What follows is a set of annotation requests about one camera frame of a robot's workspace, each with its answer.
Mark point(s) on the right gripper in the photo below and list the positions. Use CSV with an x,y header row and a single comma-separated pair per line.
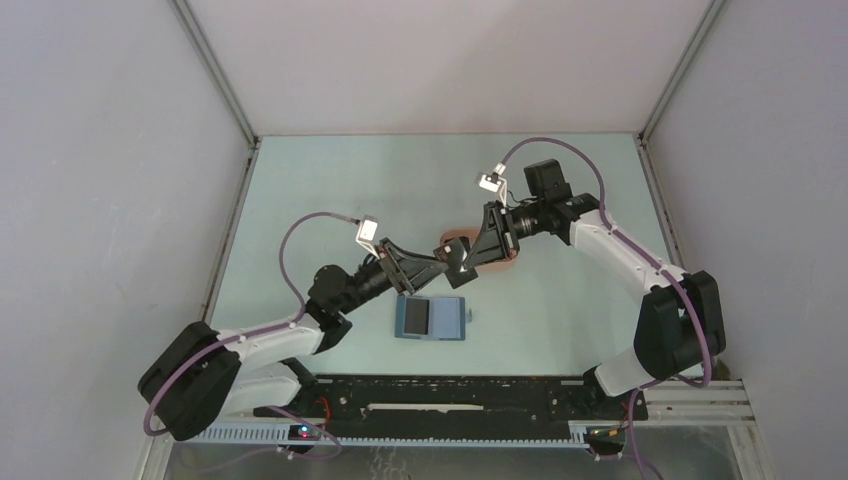
x,y
498,238

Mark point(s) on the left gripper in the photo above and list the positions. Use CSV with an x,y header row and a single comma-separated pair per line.
x,y
414,271

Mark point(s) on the dark card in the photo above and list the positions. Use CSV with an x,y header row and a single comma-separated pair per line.
x,y
416,318

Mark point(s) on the blue card holder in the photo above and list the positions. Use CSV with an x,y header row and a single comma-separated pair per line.
x,y
449,317

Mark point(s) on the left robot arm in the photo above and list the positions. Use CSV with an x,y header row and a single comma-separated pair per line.
x,y
204,373

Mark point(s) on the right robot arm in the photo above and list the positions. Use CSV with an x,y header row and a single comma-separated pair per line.
x,y
680,320

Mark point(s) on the pink oval tray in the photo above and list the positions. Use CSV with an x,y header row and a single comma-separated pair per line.
x,y
471,234

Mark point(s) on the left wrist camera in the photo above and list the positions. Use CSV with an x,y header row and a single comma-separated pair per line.
x,y
366,232

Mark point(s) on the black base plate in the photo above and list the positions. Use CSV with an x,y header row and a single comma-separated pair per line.
x,y
460,408

